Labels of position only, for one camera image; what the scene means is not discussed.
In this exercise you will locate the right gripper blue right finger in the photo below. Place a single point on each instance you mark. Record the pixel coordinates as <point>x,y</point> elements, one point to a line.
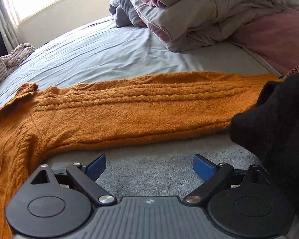
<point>214,178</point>

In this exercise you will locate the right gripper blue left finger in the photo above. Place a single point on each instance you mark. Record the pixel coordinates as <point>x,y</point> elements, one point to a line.
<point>84,179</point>

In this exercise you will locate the orange cable knit cardigan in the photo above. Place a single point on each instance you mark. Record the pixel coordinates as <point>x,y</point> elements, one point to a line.
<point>37,124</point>

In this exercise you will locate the grey bed sheet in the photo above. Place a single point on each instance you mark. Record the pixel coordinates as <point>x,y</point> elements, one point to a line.
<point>99,51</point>

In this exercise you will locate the black garment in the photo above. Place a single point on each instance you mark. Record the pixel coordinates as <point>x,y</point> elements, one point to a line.
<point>270,131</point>

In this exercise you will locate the striped grey pillow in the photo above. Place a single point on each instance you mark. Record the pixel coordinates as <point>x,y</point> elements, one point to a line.
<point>11,61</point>

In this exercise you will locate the pink pillow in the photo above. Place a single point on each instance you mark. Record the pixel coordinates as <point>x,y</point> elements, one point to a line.
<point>273,40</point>

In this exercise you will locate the folded grey pink quilt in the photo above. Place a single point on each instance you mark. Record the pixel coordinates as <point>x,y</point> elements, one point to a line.
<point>188,24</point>

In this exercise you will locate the folded blue grey blanket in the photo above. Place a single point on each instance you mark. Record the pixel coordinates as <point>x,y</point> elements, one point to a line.
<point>124,14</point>

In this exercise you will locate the grey patterned curtain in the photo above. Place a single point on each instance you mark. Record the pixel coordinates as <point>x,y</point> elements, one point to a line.
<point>8,26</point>

